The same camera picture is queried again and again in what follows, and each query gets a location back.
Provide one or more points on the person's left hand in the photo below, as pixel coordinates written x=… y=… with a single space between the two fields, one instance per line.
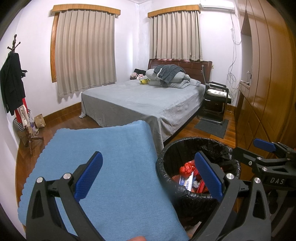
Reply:
x=137 y=238

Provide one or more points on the red garment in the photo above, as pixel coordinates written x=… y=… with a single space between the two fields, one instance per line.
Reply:
x=24 y=102

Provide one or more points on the black trash bin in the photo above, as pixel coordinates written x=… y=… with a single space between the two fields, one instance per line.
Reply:
x=172 y=144

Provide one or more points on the blue cloth mat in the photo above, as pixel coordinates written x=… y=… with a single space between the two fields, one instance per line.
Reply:
x=115 y=166

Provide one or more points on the wooden window frame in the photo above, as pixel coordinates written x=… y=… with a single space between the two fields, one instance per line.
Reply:
x=53 y=51

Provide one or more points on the grey floor mat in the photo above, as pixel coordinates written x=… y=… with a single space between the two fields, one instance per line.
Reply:
x=211 y=128

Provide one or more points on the brown paper bag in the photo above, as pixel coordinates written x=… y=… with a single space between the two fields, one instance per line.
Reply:
x=39 y=121

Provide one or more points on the long wooden curtain pelmet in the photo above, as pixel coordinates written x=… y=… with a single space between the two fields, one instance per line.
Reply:
x=85 y=8

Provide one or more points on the pale floral cloth bag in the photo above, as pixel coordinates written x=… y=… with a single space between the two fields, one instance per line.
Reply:
x=23 y=113

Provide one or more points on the wide beige curtain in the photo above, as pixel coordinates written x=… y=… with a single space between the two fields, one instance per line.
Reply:
x=85 y=53

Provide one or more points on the pink plush toy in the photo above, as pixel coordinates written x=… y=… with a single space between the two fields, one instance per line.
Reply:
x=135 y=75

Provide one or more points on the red plastic bag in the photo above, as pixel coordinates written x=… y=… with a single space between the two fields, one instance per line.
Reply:
x=187 y=168

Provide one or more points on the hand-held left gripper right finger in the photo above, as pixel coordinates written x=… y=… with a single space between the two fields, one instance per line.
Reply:
x=208 y=176

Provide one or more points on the yellow plush toy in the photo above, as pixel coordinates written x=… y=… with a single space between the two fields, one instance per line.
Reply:
x=144 y=81

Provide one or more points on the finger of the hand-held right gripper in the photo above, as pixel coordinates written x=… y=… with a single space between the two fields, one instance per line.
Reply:
x=263 y=144
x=245 y=156

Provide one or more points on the wooden coat rack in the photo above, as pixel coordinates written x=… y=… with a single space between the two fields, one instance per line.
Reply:
x=31 y=143

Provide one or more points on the white air conditioner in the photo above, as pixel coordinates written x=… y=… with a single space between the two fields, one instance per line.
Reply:
x=217 y=5

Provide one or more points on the striped bag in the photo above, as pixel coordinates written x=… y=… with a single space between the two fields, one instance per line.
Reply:
x=18 y=126

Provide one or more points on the short wooden curtain pelmet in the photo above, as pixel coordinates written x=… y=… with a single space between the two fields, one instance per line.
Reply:
x=173 y=11

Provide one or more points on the dark grey garment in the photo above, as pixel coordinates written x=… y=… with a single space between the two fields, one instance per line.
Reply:
x=168 y=70

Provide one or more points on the white and blue box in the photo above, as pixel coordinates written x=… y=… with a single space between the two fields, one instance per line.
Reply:
x=186 y=182

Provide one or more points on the folded grey duvet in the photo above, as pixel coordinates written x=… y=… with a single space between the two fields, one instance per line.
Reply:
x=182 y=81

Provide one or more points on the grey bedsheet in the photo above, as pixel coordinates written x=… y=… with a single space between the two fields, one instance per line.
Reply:
x=143 y=102

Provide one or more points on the black pillow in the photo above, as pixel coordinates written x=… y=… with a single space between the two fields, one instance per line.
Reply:
x=140 y=70

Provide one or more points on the wooden wardrobe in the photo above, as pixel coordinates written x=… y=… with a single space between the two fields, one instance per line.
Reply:
x=266 y=81

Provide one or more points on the dark wooden bed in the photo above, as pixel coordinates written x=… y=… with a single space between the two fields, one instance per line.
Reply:
x=196 y=67

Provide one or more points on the black metal-frame chair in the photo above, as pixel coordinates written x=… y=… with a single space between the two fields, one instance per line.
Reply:
x=212 y=109

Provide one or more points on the narrow beige curtain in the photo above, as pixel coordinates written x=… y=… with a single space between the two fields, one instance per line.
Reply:
x=175 y=34

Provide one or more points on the white and purple bag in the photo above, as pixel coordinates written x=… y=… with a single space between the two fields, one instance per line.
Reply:
x=33 y=127

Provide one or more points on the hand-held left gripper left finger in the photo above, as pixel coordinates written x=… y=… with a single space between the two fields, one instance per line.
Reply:
x=89 y=176

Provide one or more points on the pale chair cushion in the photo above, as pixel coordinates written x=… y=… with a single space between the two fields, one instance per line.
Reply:
x=217 y=92

